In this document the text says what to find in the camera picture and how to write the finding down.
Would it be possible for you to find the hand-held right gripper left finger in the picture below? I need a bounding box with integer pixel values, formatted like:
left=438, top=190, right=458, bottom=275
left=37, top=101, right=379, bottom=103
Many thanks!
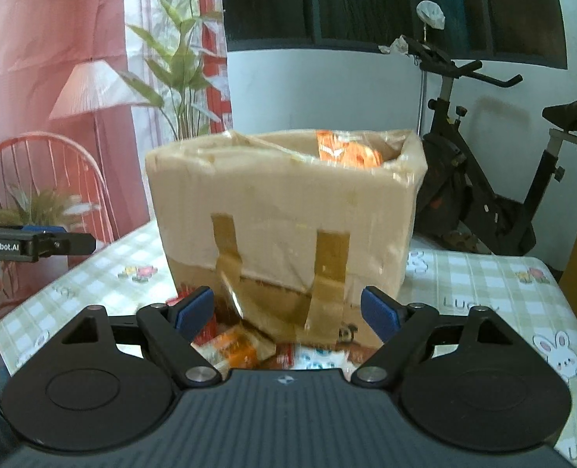
left=61, top=287, right=222, bottom=388

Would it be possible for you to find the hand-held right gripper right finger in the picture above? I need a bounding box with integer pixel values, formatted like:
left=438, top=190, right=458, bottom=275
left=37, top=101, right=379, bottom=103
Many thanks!
left=351, top=287, right=513, bottom=388

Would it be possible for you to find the small orange snack packet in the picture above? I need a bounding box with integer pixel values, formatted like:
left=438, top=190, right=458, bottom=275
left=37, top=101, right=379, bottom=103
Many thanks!
left=193, top=326, right=277, bottom=372

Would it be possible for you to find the white red blue snack packet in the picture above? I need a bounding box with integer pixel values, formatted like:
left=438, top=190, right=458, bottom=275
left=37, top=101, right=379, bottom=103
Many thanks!
left=261, top=341, right=374, bottom=381

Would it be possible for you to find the cardboard box with plastic liner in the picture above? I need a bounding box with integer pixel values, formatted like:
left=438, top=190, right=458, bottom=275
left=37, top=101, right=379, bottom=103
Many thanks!
left=144, top=128, right=424, bottom=348

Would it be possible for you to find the checked rabbit print tablecloth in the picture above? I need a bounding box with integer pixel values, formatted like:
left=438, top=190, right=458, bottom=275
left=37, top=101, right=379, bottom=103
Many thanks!
left=0, top=219, right=577, bottom=468

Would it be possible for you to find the black exercise bike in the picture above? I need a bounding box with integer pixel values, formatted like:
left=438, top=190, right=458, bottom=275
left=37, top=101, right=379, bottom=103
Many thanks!
left=405, top=34, right=577, bottom=257

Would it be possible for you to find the crumpled white tissue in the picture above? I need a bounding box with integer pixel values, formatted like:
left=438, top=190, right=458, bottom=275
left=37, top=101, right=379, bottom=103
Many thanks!
left=378, top=35, right=411, bottom=55

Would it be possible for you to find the dark glass window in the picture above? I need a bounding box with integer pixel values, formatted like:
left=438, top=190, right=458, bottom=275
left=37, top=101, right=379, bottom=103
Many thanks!
left=219, top=0, right=569, bottom=70

